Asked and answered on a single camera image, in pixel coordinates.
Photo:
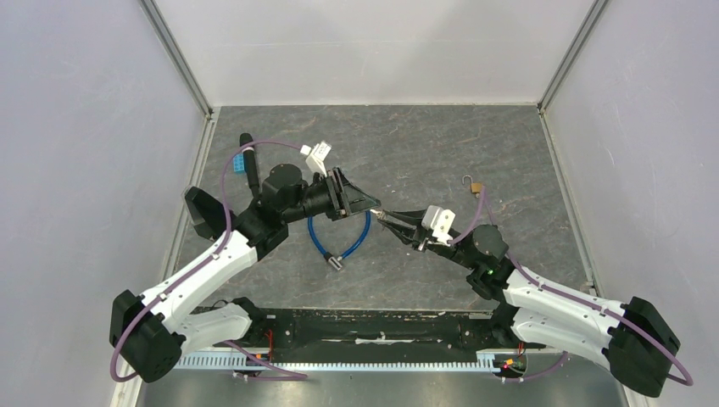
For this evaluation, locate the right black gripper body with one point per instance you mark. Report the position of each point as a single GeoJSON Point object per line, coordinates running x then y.
{"type": "Point", "coordinates": [451, 252]}

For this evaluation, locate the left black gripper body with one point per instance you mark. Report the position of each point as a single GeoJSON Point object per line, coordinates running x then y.
{"type": "Point", "coordinates": [323, 198]}

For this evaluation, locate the small key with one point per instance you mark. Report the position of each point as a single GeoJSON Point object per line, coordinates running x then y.
{"type": "Point", "coordinates": [379, 214]}

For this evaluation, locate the blue cable lock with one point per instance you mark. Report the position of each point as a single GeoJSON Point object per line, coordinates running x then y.
{"type": "Point", "coordinates": [332, 254]}

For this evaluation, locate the brass padlock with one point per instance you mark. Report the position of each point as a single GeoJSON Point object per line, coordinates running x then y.
{"type": "Point", "coordinates": [474, 187]}

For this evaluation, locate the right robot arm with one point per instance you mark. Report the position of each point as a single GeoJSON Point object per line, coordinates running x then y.
{"type": "Point", "coordinates": [632, 340]}

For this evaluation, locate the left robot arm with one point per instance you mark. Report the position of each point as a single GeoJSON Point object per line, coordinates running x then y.
{"type": "Point", "coordinates": [152, 330]}

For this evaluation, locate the blue toy brick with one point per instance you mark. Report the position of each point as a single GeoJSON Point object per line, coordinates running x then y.
{"type": "Point", "coordinates": [238, 164]}

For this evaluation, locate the black microphone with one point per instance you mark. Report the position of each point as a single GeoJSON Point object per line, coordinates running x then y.
{"type": "Point", "coordinates": [250, 165]}

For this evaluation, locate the black wedge cover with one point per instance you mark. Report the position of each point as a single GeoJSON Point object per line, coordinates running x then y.
{"type": "Point", "coordinates": [207, 213]}

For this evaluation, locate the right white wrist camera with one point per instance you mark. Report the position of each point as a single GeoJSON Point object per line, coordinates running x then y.
{"type": "Point", "coordinates": [438, 222]}

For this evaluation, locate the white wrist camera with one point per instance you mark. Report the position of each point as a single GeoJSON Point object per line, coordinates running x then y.
{"type": "Point", "coordinates": [315, 156]}
{"type": "Point", "coordinates": [438, 222]}

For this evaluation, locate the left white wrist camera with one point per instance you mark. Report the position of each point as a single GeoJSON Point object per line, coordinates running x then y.
{"type": "Point", "coordinates": [315, 156]}

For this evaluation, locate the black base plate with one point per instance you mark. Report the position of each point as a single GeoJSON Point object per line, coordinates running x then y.
{"type": "Point", "coordinates": [354, 335]}

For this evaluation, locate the slotted cable duct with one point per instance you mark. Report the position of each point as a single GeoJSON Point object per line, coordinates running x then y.
{"type": "Point", "coordinates": [232, 360]}

